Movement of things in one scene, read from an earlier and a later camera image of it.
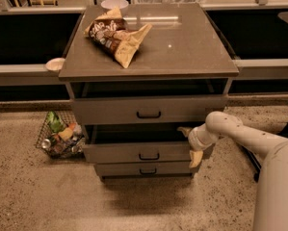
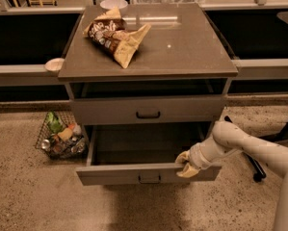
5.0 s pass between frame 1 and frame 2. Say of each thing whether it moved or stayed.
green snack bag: stayed
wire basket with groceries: stayed
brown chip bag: stayed
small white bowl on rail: stayed
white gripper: moved
